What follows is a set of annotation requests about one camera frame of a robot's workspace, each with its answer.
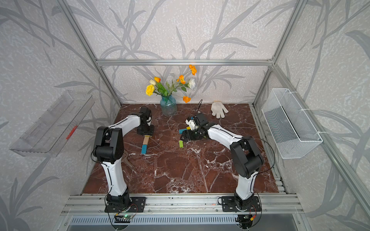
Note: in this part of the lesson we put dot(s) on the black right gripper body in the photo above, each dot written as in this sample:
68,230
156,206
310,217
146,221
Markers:
192,134

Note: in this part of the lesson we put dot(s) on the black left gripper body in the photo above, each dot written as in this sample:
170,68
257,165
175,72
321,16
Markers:
147,130

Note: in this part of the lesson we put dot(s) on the beige wooden block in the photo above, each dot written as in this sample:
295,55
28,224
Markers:
146,140

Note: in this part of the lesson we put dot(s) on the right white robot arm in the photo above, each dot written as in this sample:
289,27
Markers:
246,155

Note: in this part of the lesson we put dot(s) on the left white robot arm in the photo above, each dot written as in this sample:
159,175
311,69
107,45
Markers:
109,149

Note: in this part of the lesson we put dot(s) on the white work glove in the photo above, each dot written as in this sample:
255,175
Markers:
218,109

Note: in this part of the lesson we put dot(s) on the blue glass vase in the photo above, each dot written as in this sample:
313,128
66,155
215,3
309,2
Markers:
168,105

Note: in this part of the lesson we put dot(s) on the artificial flower bouquet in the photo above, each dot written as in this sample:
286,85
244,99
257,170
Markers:
167,89

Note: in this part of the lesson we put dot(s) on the left green-lit circuit board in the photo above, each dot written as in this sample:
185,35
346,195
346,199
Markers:
121,219

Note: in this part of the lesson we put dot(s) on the right circuit board with connector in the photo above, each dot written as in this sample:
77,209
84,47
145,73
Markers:
245,222

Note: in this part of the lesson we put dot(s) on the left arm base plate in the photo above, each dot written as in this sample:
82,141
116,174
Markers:
120,203

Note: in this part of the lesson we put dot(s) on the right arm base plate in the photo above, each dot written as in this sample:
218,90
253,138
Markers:
235,204

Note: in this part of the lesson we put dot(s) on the white wire mesh basket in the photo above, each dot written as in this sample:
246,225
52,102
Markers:
292,130

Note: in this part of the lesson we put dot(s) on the clear plastic wall shelf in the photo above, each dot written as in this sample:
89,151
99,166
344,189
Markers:
50,133

